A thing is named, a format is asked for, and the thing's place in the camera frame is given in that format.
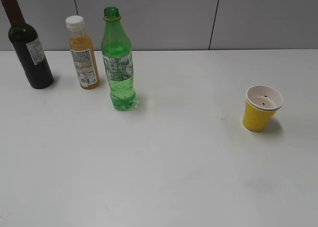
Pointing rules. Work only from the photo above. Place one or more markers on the green sprite bottle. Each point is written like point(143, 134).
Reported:
point(117, 56)

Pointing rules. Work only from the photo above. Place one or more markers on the orange juice bottle white cap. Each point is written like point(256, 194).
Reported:
point(82, 52)

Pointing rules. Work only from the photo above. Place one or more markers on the yellow paper cup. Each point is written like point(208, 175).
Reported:
point(261, 103)

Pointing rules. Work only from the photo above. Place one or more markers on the dark red wine bottle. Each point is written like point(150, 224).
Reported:
point(27, 46)

